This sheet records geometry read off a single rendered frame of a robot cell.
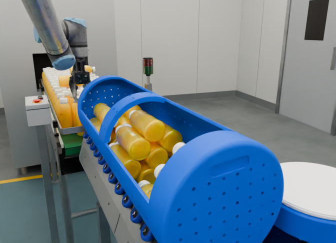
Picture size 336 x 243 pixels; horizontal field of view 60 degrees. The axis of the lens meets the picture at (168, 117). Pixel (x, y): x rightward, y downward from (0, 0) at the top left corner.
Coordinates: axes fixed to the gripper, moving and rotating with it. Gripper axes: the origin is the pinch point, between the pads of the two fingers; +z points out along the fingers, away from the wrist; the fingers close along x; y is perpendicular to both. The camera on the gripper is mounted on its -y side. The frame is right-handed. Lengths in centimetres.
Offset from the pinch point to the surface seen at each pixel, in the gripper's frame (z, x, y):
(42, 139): 20.0, -19.3, -6.8
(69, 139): 20.2, -7.3, -1.6
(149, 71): -8, 45, -23
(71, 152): 23.7, -7.8, 6.9
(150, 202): -2, -4, 98
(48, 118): 7.4, -15.6, 1.3
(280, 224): 13, 29, 99
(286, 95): 72, 362, -199
